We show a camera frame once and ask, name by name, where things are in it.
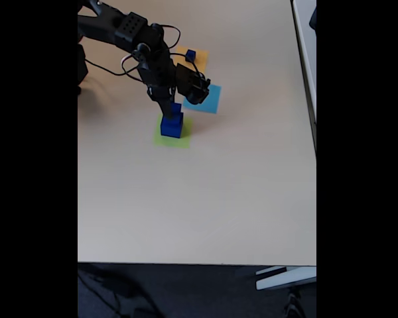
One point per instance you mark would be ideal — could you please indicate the small blue cube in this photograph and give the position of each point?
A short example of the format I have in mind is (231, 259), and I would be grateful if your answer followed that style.
(190, 58)

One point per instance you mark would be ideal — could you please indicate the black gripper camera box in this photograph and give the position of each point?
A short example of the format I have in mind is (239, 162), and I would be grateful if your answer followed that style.
(194, 86)

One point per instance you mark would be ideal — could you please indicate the medium blue cube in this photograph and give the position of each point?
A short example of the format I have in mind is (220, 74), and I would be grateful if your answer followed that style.
(177, 111)

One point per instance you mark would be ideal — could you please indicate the dark object on desk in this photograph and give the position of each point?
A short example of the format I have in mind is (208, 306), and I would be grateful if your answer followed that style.
(313, 18)

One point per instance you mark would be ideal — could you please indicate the blue paper square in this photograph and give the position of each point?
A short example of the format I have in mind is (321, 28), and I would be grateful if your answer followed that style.
(214, 99)

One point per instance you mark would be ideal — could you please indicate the orange paper square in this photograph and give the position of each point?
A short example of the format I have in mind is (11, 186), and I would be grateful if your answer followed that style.
(200, 58)

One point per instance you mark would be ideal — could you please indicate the white table foot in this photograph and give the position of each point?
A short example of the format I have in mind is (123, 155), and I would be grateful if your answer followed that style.
(285, 280)

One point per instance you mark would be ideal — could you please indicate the green paper square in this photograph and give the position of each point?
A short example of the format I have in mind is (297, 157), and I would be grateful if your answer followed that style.
(172, 142)

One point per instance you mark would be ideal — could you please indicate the large blue cube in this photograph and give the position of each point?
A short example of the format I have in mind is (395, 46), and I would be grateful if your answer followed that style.
(170, 129)

